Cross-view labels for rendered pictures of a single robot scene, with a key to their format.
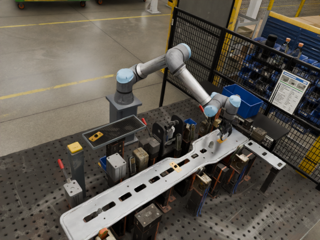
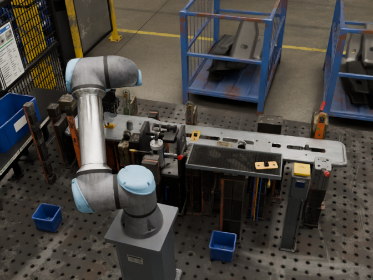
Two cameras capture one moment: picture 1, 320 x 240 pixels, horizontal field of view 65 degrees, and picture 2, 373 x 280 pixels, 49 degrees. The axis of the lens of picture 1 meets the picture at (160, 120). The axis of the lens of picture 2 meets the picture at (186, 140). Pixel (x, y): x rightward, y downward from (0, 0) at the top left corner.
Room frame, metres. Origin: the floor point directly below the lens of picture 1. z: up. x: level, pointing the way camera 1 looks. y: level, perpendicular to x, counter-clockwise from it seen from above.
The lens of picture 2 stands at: (1.94, 1.23, 2.22)
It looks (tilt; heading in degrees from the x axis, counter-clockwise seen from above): 37 degrees down; 240
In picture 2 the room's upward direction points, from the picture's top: 2 degrees counter-clockwise
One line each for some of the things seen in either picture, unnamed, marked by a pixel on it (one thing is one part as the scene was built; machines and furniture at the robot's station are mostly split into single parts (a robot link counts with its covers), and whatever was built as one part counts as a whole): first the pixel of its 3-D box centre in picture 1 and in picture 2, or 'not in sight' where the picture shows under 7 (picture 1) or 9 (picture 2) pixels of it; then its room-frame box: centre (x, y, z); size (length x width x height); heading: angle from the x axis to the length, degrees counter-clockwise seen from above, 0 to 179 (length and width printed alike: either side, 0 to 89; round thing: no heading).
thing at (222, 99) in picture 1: (217, 100); not in sight; (1.42, -0.35, 1.32); 0.11 x 0.11 x 0.08; 66
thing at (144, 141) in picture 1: (141, 162); (206, 183); (1.16, 0.08, 0.90); 0.05 x 0.05 x 0.40; 46
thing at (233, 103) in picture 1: (233, 105); not in sight; (1.40, -0.45, 1.32); 0.09 x 0.08 x 0.11; 66
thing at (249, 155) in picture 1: (241, 166); not in sight; (1.33, -0.65, 0.84); 0.11 x 0.10 x 0.28; 46
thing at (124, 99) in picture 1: (124, 94); (141, 212); (1.58, 0.30, 1.15); 0.15 x 0.15 x 0.10
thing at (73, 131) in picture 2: (213, 128); (77, 149); (1.59, -0.43, 0.95); 0.03 x 0.01 x 0.50; 136
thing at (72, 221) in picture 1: (174, 169); (200, 136); (1.06, -0.13, 1.00); 1.38 x 0.22 x 0.02; 136
